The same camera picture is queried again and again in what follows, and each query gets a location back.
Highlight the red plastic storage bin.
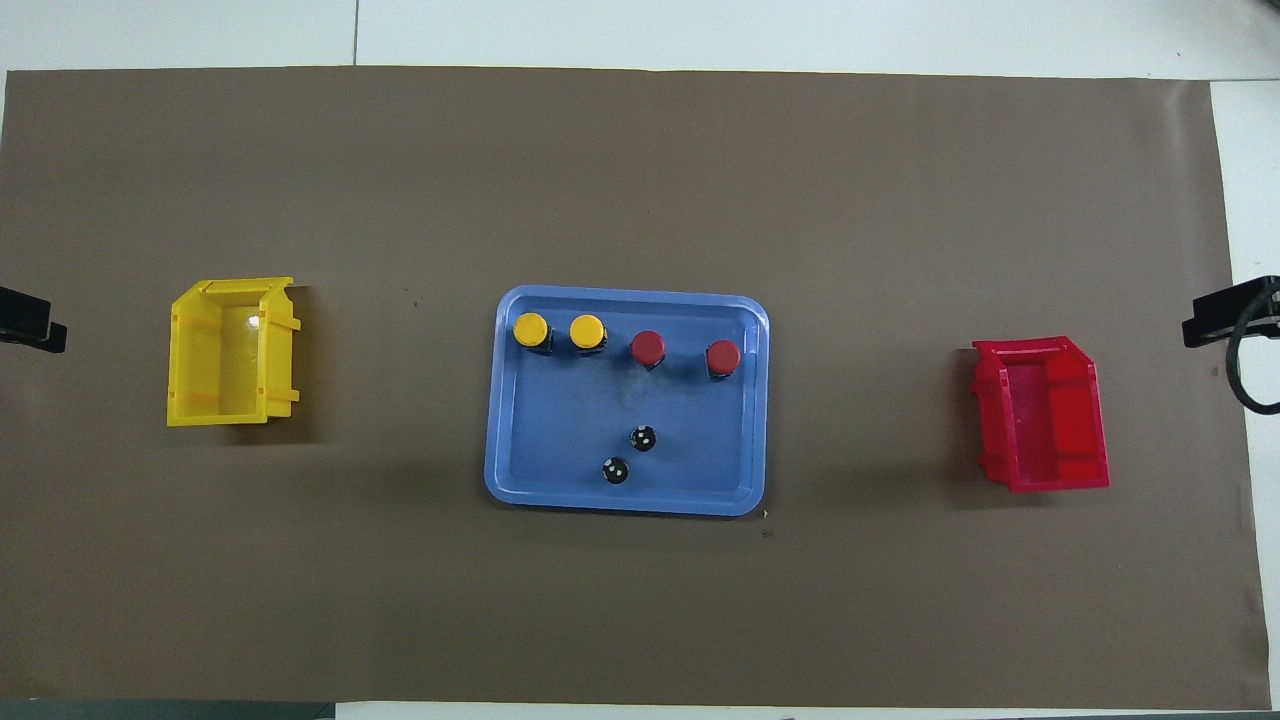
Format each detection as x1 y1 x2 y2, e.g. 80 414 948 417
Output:
971 336 1111 493

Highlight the yellow plastic storage bin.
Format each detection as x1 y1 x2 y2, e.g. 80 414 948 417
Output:
166 277 302 428

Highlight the blue plastic tray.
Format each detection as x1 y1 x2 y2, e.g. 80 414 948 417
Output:
484 285 771 517

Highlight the brown paper table mat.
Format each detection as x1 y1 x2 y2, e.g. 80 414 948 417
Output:
0 66 1271 709

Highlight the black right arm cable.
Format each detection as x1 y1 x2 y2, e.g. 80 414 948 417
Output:
1224 280 1280 416

